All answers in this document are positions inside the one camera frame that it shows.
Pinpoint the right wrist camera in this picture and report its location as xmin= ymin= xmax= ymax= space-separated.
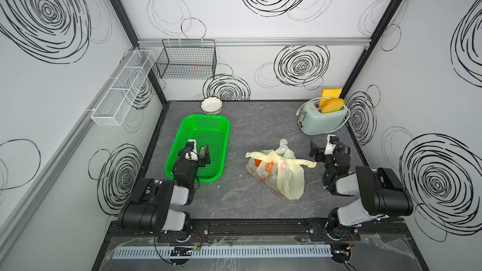
xmin=324 ymin=134 xmax=339 ymax=155

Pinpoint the toast slice front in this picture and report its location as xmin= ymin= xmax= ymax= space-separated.
xmin=320 ymin=99 xmax=345 ymax=114

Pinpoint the white slotted cable duct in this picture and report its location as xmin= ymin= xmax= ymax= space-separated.
xmin=112 ymin=245 xmax=333 ymax=259

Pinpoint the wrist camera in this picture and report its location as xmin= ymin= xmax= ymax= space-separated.
xmin=324 ymin=134 xmax=339 ymax=155
xmin=184 ymin=139 xmax=198 ymax=161

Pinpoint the mint green toaster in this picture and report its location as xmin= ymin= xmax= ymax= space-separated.
xmin=296 ymin=97 xmax=351 ymax=136

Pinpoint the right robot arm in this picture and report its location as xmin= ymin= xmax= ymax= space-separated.
xmin=309 ymin=135 xmax=414 ymax=240

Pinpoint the black wire basket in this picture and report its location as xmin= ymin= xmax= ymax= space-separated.
xmin=155 ymin=39 xmax=217 ymax=80

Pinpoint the toast slice rear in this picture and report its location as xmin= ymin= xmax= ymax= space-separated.
xmin=318 ymin=88 xmax=342 ymax=107

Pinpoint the green plastic basket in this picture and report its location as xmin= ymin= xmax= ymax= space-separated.
xmin=164 ymin=114 xmax=231 ymax=183

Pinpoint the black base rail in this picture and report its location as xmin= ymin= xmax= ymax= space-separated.
xmin=105 ymin=218 xmax=409 ymax=243

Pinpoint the white mesh wall shelf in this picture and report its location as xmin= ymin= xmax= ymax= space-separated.
xmin=91 ymin=49 xmax=154 ymax=126

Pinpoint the toast slice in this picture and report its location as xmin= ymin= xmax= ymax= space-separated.
xmin=320 ymin=99 xmax=345 ymax=114
xmin=318 ymin=88 xmax=342 ymax=107

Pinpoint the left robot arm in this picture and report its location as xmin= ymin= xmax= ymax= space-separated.
xmin=117 ymin=139 xmax=211 ymax=242

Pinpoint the white scalloped bowl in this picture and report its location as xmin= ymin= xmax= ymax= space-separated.
xmin=200 ymin=97 xmax=223 ymax=115

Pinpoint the yellow plastic bag with oranges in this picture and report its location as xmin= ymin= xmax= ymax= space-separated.
xmin=246 ymin=139 xmax=317 ymax=200

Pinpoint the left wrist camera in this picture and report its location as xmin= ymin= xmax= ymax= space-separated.
xmin=184 ymin=139 xmax=198 ymax=161

